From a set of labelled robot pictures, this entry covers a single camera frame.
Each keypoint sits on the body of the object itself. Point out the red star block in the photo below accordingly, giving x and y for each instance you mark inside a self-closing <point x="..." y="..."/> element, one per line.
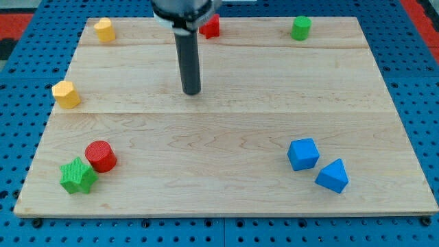
<point x="211" y="29"/>

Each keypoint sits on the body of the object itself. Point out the wooden board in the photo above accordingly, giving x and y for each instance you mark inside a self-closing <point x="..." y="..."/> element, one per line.
<point x="223" y="152"/>

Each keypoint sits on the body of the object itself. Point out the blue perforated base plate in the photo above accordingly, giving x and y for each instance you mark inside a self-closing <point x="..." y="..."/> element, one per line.
<point x="42" y="57"/>

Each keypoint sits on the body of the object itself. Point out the blue cube block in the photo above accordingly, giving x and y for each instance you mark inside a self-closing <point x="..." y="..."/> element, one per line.
<point x="303" y="154"/>

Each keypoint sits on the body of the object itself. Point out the green star block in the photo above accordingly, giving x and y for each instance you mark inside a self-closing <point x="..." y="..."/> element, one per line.
<point x="77" y="176"/>

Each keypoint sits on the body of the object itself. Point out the green cylinder block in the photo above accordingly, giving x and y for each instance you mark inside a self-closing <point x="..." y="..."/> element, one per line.
<point x="301" y="27"/>

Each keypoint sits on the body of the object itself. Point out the yellow hexagon block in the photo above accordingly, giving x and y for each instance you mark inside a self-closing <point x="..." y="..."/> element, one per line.
<point x="66" y="94"/>

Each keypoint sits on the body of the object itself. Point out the yellow heart block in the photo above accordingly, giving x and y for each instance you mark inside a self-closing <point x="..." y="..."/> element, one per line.
<point x="104" y="30"/>

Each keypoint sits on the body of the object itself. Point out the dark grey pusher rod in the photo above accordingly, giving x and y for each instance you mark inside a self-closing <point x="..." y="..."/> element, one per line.
<point x="188" y="58"/>

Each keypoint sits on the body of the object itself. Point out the blue triangular prism block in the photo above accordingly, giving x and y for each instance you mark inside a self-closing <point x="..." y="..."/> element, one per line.
<point x="333" y="176"/>

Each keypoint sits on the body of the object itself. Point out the red cylinder block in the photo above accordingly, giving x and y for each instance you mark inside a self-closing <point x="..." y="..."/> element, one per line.
<point x="101" y="156"/>

